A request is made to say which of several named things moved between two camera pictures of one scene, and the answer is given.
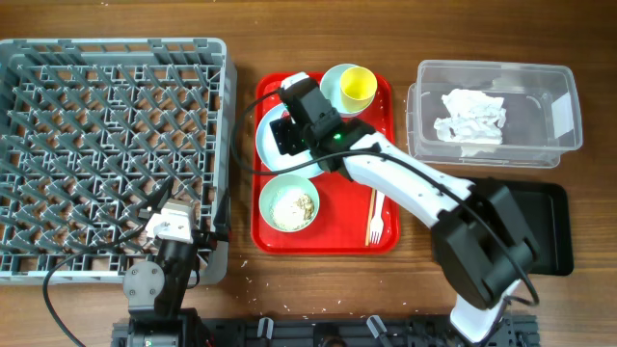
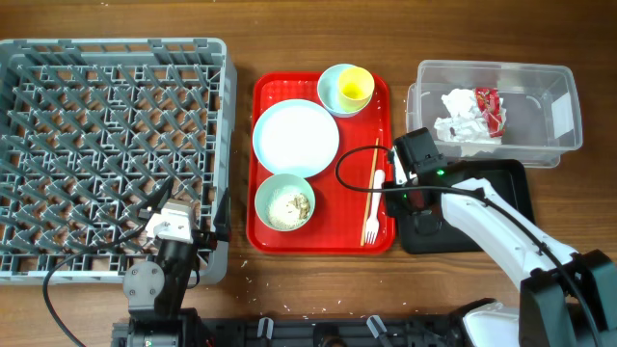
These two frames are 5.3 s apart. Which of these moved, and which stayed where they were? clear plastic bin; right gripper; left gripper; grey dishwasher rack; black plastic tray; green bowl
Moved: black plastic tray; right gripper
Stayed: clear plastic bin; left gripper; green bowl; grey dishwasher rack
